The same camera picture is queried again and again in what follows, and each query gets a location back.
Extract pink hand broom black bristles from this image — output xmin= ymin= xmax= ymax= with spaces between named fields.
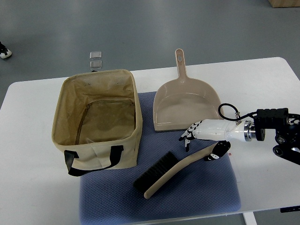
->
xmin=133 ymin=141 xmax=230 ymax=199

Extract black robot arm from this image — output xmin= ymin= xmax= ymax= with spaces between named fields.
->
xmin=242 ymin=108 xmax=300 ymax=165

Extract black cable loop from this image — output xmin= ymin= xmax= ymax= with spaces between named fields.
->
xmin=217 ymin=103 xmax=258 ymax=123

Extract wooden box corner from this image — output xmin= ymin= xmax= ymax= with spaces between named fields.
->
xmin=268 ymin=0 xmax=300 ymax=8

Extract white table leg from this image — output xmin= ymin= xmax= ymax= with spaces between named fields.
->
xmin=243 ymin=212 xmax=257 ymax=225

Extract blue textured cushion mat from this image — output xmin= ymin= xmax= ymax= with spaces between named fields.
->
xmin=79 ymin=92 xmax=241 ymax=225

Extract pink plastic dustpan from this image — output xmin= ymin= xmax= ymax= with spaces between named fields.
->
xmin=153 ymin=49 xmax=221 ymax=132

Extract beige fabric bag black handles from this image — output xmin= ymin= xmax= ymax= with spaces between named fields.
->
xmin=52 ymin=69 xmax=143 ymax=177

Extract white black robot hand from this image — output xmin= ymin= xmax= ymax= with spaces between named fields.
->
xmin=179 ymin=119 xmax=247 ymax=161

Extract upper clear floor tile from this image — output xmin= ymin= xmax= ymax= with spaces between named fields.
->
xmin=90 ymin=51 xmax=102 ymax=59

